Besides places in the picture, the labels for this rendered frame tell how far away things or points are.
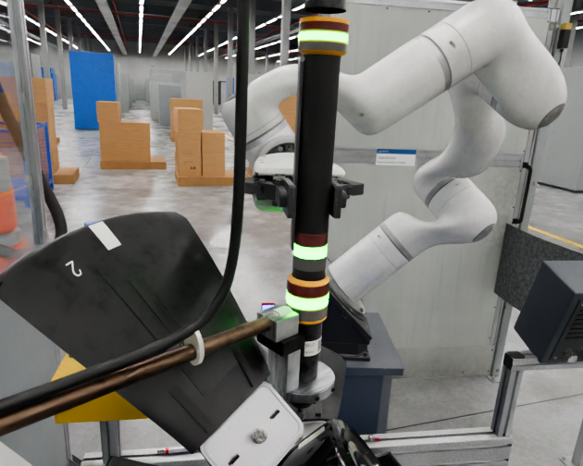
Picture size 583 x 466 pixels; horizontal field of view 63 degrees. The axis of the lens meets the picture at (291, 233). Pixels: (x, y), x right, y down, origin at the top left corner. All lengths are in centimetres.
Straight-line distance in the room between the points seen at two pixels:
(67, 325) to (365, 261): 86
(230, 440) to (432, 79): 53
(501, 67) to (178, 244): 55
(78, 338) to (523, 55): 71
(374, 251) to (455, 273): 156
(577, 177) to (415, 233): 917
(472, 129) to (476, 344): 211
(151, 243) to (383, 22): 198
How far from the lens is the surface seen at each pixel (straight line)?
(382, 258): 118
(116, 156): 974
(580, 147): 1028
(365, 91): 68
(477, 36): 75
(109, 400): 94
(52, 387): 37
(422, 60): 72
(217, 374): 47
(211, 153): 805
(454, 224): 116
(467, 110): 99
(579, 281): 108
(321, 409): 62
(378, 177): 239
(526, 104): 86
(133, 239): 51
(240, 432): 48
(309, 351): 50
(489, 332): 298
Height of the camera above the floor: 156
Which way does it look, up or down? 17 degrees down
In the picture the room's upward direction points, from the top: 3 degrees clockwise
